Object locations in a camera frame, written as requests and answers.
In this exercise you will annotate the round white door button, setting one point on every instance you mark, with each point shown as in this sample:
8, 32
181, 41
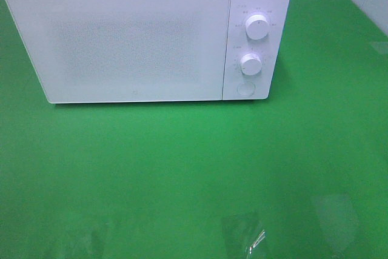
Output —
246, 89

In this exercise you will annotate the white microwave knob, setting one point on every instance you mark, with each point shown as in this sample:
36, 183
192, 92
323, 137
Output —
257, 26
250, 64

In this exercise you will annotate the white microwave door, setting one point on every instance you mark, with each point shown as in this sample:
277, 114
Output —
102, 51

